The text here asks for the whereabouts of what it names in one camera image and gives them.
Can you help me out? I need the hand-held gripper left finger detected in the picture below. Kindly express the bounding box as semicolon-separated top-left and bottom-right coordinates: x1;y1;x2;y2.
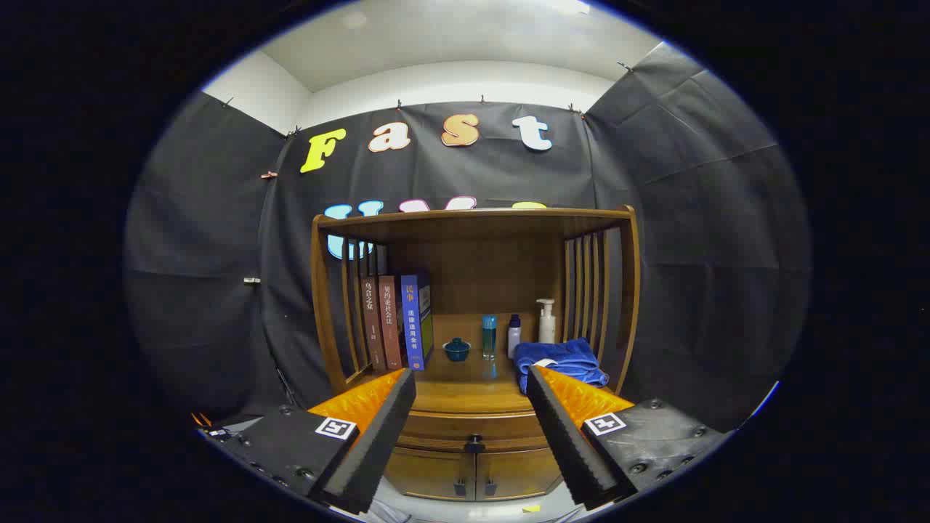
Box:
198;368;417;516

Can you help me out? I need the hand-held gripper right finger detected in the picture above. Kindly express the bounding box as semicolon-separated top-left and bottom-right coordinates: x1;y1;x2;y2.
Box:
526;365;731;511

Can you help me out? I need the wooden drawer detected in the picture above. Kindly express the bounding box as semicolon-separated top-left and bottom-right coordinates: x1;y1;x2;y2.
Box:
396;410;553;454

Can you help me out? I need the wooden cabinet door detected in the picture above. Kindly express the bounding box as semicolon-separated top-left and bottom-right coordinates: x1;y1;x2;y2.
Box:
476;448;564;500
384;448;477;502

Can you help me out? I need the wooden countertop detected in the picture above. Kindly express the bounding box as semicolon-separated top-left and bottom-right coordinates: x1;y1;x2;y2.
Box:
349;312;611;415

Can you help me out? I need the wooden cabinet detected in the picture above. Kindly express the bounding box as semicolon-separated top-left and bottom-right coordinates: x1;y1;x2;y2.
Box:
311;205;642;503

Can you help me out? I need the blue folded towel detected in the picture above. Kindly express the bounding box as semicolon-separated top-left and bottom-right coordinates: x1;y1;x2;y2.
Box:
513;338;610;395

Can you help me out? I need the dark brown book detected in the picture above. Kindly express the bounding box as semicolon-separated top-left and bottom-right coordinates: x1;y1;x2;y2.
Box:
361;276;386;373

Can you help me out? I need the reddish brown book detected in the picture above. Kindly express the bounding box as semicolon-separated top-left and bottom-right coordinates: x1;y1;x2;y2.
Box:
378;275;405;370

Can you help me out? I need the blue book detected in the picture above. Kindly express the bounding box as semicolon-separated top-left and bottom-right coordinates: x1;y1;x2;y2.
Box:
400;273;434;372

